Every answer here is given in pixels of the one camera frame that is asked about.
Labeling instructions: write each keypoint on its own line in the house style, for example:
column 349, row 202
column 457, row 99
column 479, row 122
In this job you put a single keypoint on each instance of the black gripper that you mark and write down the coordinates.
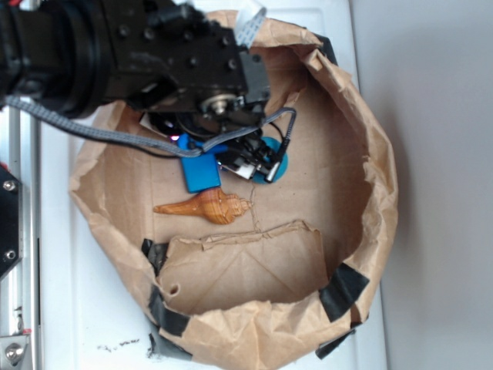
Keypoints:
column 171, row 58

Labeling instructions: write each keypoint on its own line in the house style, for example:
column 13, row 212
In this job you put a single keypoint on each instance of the blue rectangular block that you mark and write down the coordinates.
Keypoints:
column 201, row 173

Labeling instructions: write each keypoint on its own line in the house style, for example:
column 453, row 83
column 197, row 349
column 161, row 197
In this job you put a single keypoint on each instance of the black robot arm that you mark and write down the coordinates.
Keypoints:
column 63, row 60

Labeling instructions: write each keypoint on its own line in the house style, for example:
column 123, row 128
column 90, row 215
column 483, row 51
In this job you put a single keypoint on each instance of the orange conch seashell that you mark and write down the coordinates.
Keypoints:
column 213, row 205

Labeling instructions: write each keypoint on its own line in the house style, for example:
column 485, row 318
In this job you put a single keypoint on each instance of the blue ball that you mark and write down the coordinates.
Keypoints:
column 274, row 145

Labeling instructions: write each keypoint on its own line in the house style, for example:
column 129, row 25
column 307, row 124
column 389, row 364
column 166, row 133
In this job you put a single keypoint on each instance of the brown paper bag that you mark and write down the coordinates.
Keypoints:
column 297, row 270

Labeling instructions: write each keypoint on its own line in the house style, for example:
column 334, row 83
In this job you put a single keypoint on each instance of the white plastic tray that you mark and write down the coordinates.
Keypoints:
column 89, row 320

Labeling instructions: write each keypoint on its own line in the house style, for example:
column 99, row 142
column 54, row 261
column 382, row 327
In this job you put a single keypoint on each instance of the aluminium frame rail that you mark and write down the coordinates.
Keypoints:
column 20, row 312

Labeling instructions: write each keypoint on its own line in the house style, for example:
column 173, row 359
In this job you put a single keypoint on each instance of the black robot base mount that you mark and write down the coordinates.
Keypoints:
column 11, row 221

